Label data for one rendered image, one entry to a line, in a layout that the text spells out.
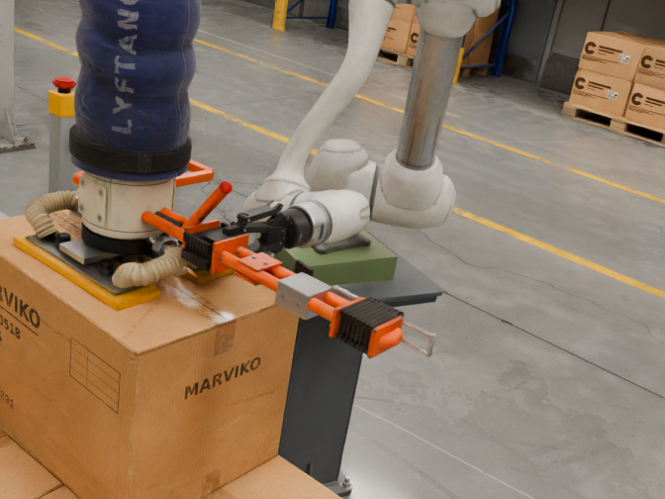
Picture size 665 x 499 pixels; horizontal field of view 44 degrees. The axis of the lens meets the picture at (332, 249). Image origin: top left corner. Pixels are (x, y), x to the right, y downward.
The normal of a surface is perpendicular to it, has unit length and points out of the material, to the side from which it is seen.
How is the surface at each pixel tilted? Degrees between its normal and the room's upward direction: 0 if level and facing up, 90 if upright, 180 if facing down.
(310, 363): 90
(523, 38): 90
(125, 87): 108
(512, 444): 0
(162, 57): 68
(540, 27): 90
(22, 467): 0
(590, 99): 93
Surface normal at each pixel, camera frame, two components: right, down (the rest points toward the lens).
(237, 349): 0.74, 0.37
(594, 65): -0.63, 0.22
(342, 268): 0.48, 0.42
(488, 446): 0.16, -0.91
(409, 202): -0.10, 0.64
